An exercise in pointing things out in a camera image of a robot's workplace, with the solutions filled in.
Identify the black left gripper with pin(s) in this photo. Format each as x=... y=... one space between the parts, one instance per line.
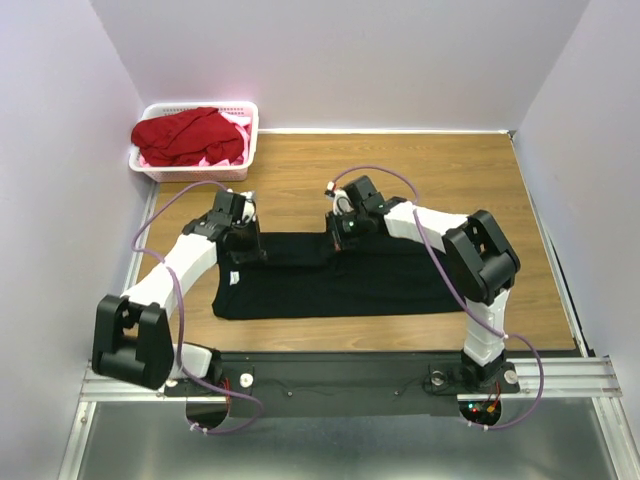
x=255 y=253

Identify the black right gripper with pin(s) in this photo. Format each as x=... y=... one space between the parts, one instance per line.
x=340 y=242

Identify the black t shirt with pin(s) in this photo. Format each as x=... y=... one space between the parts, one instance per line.
x=304 y=276

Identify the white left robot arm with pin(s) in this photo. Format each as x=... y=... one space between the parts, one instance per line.
x=132 y=340

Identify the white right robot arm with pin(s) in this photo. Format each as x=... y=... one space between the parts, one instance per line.
x=471 y=253

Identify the white plastic laundry basket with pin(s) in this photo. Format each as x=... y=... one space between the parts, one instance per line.
x=244 y=111

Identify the red t shirt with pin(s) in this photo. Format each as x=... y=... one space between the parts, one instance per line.
x=190 y=137

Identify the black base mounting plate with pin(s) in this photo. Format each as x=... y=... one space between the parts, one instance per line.
x=288 y=385

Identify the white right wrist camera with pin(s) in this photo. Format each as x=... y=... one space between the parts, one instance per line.
x=341 y=204

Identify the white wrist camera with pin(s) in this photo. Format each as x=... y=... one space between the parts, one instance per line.
x=249 y=209
x=341 y=204

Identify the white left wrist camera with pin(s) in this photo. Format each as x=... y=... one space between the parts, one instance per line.
x=249 y=209

